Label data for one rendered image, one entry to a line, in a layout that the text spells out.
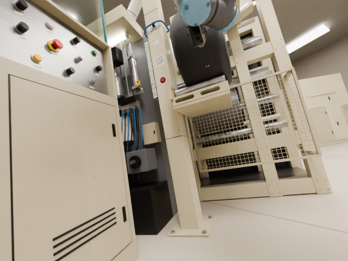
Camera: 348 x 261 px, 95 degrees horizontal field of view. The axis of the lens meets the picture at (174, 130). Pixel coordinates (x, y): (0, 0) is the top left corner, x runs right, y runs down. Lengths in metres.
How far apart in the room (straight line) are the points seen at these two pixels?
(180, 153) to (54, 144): 0.71
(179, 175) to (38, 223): 0.75
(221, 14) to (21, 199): 0.86
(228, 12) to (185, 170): 0.86
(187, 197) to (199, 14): 0.98
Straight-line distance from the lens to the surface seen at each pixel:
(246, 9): 1.87
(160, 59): 1.34
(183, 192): 1.15
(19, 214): 0.68
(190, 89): 1.07
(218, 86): 1.01
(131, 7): 2.23
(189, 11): 0.61
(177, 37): 1.09
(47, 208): 0.71
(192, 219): 1.19
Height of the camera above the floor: 0.50
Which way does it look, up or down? 9 degrees up
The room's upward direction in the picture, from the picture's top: 10 degrees counter-clockwise
